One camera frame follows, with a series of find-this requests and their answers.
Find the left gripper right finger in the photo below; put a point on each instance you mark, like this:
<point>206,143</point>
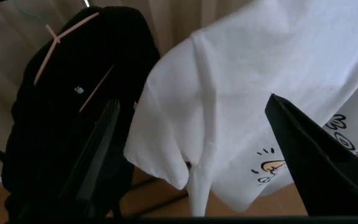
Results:
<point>322,189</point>

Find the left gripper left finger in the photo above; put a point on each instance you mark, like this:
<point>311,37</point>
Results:
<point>85,174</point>

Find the black shorts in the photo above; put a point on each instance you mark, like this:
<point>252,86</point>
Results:
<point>73,62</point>

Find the white printed garment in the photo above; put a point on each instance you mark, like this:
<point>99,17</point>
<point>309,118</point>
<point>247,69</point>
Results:
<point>244,77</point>

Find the pink clothes hanger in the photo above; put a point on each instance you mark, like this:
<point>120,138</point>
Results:
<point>56,37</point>

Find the black clothes rack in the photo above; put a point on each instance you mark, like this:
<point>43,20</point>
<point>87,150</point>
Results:
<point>154,205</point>

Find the beige curtain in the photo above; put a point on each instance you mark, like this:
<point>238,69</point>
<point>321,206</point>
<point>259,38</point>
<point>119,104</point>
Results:
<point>5,46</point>

